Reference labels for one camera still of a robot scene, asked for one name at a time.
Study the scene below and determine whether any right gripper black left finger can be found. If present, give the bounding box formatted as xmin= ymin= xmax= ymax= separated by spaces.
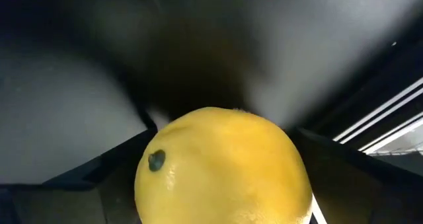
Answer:
xmin=0 ymin=128 xmax=159 ymax=224

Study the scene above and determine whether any yellow lemon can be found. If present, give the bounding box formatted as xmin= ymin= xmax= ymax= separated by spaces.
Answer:
xmin=133 ymin=106 xmax=314 ymax=224

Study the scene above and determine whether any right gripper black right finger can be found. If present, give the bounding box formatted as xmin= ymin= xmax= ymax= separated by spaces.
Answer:
xmin=286 ymin=127 xmax=423 ymax=224

